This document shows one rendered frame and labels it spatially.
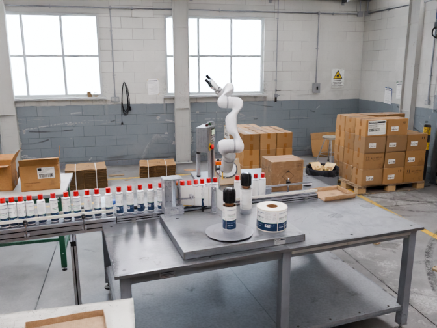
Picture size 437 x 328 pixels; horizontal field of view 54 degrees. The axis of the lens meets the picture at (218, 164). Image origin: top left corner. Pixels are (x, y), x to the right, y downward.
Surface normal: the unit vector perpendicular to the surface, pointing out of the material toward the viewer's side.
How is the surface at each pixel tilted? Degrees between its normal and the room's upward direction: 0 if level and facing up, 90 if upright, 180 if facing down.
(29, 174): 91
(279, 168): 90
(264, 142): 90
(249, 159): 90
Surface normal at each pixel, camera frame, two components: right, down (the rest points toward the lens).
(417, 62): 0.22, 0.22
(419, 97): -0.97, 0.05
